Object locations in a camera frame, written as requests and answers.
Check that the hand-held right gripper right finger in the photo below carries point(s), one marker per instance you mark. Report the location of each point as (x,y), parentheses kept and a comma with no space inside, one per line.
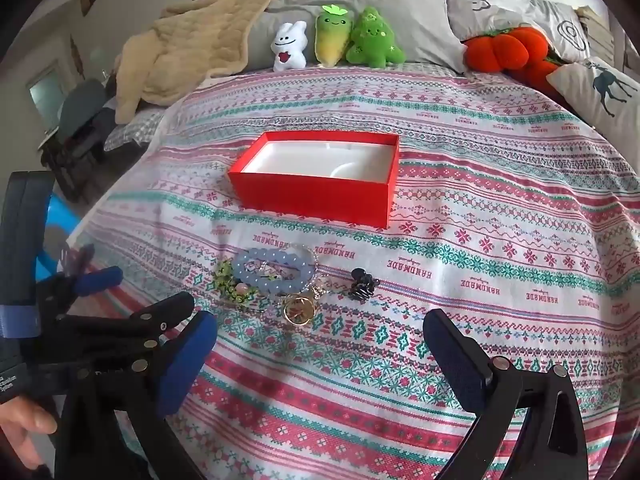
(457,360)

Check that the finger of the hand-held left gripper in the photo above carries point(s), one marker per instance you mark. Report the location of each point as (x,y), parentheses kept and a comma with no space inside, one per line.
(125,327)
(100,280)

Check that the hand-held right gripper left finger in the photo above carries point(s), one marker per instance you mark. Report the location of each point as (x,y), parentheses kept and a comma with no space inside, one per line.
(186,366)

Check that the black hair clip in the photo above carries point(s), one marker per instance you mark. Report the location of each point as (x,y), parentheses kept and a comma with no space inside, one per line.
(363,285)

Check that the red cardboard box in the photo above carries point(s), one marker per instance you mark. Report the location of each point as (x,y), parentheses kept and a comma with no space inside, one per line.
(310,197)

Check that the person's left hand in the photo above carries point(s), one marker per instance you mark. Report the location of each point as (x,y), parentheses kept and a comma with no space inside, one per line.
(20,420)

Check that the blue plastic stool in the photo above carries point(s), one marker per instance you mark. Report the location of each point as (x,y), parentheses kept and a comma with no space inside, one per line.
(60,215)

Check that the dark chair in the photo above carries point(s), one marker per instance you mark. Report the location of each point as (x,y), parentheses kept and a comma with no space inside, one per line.
(80,125)

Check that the patterned bed cover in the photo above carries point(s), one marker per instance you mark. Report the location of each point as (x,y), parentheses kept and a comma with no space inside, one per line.
(475,210)

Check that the grey checked bed sheet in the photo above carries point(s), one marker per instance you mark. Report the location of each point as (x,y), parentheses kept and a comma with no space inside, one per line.
(132,127)

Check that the beige quilted blanket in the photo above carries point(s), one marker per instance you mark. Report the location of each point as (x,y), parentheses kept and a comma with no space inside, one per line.
(200,45)

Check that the white bunny plush toy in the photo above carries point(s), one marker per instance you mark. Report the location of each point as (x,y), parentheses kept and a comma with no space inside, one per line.
(288,47)

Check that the white deer print pillow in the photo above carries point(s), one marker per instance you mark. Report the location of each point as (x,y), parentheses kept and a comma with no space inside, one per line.
(600,90)

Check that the orange persimmon plush toy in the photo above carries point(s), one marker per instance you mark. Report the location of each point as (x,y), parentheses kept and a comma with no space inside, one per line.
(500,50)

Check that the green tree plush toy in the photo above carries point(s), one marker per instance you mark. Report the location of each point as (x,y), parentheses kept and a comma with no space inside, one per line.
(372,37)

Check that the yellow carrot plush toy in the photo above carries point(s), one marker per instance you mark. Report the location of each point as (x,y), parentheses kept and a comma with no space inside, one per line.
(332,35)

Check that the grey printed pillow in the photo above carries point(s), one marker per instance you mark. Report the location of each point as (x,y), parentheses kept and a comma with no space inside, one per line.
(520,10)

